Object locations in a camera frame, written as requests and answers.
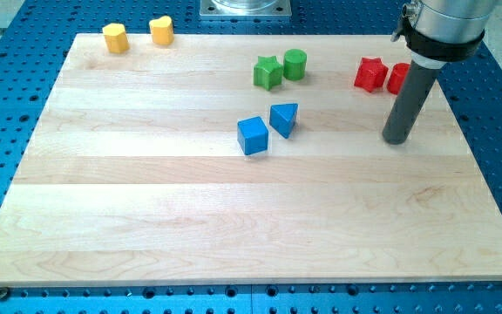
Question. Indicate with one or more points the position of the red cylinder block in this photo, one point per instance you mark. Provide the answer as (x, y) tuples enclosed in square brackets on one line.
[(397, 77)]

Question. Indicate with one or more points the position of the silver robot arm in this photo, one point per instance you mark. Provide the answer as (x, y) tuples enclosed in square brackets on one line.
[(438, 32)]

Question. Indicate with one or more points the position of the green star block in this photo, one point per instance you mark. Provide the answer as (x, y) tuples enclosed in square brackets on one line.
[(267, 72)]

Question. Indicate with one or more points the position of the red star block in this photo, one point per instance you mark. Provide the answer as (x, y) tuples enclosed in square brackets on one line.
[(371, 74)]

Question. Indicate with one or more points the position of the blue cube block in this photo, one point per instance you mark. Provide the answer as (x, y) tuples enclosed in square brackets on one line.
[(252, 135)]

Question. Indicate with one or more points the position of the wooden board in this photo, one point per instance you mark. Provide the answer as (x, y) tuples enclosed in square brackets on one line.
[(134, 174)]

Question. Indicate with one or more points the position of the blue triangle block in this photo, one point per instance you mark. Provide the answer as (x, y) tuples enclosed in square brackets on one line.
[(282, 118)]

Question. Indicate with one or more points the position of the green cylinder block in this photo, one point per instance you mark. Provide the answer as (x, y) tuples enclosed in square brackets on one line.
[(294, 64)]

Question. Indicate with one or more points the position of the yellow heart block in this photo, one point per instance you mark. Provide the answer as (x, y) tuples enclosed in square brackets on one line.
[(161, 30)]

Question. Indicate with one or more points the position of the yellow hexagon block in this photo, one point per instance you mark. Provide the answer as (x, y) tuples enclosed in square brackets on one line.
[(116, 39)]

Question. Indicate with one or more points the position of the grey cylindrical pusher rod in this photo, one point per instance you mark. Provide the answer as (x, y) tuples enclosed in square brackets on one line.
[(409, 102)]

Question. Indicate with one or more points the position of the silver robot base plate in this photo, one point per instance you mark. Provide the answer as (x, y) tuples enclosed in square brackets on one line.
[(245, 8)]

